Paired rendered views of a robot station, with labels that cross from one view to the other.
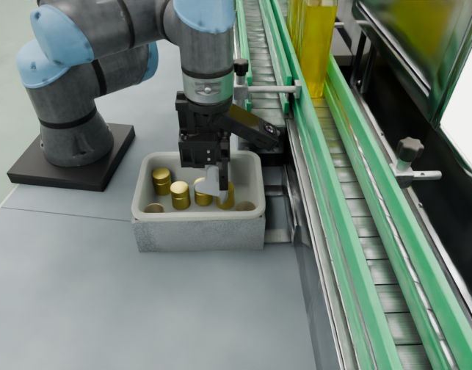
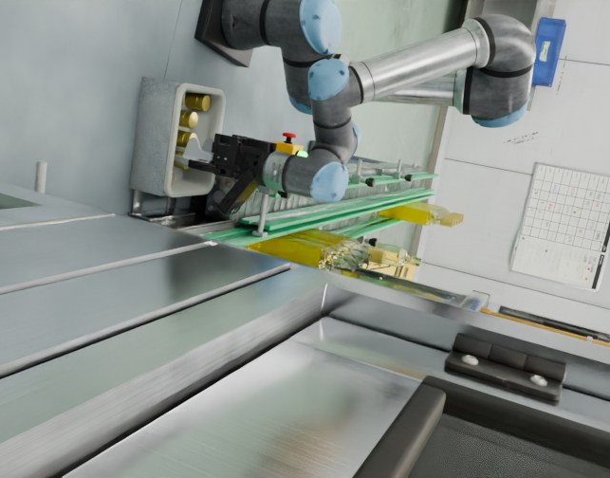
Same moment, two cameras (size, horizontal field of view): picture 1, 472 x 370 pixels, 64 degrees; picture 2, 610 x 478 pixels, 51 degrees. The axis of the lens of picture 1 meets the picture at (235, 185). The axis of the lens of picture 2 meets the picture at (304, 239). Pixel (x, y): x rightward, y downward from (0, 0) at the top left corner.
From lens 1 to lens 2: 0.70 m
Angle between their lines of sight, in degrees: 23
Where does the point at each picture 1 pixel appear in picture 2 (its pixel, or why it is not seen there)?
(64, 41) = (323, 86)
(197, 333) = (80, 129)
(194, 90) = (275, 161)
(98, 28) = (328, 108)
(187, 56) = (299, 163)
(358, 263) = not seen: hidden behind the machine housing
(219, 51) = (299, 187)
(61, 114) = (272, 21)
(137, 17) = (331, 133)
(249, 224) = (158, 181)
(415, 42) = not seen: hidden behind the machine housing
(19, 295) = not seen: outside the picture
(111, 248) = (148, 49)
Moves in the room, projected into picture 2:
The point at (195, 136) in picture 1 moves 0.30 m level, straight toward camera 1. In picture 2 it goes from (239, 151) to (141, 168)
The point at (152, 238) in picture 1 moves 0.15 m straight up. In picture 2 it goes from (156, 94) to (223, 106)
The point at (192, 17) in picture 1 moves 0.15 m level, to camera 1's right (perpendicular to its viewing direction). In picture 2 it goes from (322, 174) to (307, 253)
